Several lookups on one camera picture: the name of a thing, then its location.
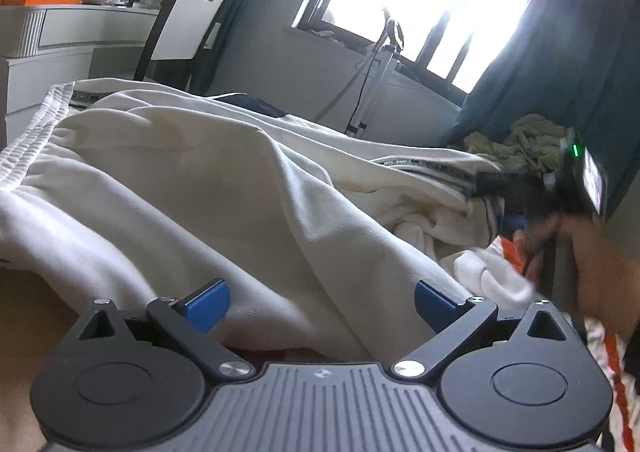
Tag person's right hand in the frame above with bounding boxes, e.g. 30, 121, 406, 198
522, 216, 640, 339

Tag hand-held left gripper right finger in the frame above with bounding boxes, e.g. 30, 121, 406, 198
392, 279, 576, 380

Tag white garment with striped trim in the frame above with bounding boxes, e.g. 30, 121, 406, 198
345, 152, 540, 310

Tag olive green blanket pile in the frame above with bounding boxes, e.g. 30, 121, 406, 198
461, 113, 572, 179

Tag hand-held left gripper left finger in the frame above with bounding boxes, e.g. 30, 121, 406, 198
75, 278, 257, 380

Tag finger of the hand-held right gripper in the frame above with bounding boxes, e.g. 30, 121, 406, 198
472, 171, 548, 205
500, 204, 548, 237

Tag white dresser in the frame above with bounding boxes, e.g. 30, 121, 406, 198
0, 3, 162, 145

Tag tan bed sheet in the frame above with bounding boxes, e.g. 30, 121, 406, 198
0, 268, 92, 452

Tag orange and navy striped blanket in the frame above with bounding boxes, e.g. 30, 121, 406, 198
492, 237, 640, 452

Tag cream white pants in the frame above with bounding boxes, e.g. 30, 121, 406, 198
0, 78, 501, 364

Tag black and white chair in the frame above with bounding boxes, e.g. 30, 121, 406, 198
132, 0, 230, 88

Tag white garment steamer stand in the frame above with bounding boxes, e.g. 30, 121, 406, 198
314, 6, 417, 137

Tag dark blue cloth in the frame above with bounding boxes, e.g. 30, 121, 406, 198
207, 92, 289, 119

